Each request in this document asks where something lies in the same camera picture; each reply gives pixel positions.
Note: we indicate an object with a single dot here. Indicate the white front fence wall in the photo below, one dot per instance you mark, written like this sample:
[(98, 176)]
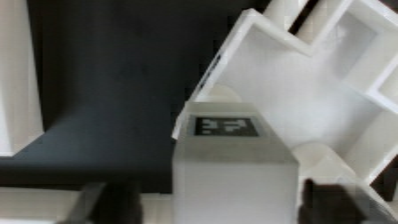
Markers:
[(39, 205)]

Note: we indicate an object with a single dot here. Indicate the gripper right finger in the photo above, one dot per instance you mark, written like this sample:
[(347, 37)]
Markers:
[(333, 206)]

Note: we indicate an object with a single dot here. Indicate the white chair leg block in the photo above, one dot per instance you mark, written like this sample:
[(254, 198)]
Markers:
[(324, 168)]

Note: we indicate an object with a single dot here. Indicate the white chair back frame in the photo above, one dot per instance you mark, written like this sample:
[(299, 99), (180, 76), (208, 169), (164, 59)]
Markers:
[(20, 105)]

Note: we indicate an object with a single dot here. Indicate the small white block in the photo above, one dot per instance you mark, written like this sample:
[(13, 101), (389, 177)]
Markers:
[(235, 170)]

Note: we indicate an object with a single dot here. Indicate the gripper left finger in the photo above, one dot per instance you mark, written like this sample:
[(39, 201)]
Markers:
[(109, 204)]

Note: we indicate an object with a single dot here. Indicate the white chair seat part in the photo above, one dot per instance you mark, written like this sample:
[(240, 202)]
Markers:
[(318, 76)]

